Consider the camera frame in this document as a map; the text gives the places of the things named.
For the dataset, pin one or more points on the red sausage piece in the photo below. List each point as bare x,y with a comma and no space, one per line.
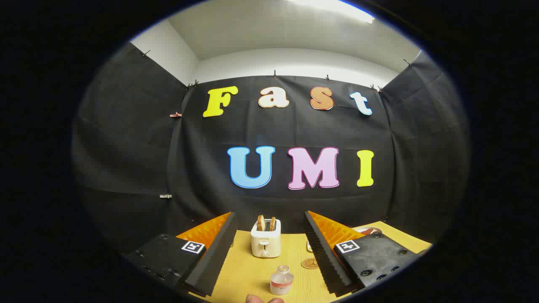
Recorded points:
366,231

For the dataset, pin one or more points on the white toaster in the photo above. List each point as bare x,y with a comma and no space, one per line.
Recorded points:
265,244

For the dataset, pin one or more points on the black backdrop cloth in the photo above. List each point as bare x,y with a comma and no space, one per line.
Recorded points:
139,147

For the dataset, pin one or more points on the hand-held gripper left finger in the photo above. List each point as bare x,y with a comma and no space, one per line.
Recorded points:
214,256

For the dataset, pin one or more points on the clear juice bottle red label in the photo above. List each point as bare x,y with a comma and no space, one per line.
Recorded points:
281,284

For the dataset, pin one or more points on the white divided bean dish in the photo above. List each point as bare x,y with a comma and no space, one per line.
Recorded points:
308,247

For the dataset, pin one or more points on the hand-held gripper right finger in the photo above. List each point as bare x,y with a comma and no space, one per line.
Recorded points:
322,252

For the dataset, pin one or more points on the wooden table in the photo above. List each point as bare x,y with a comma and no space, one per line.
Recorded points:
244,273

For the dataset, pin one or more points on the white oval plate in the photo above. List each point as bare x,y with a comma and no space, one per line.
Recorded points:
377,229

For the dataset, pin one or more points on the round brown coaster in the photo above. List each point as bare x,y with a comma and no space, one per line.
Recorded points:
308,264

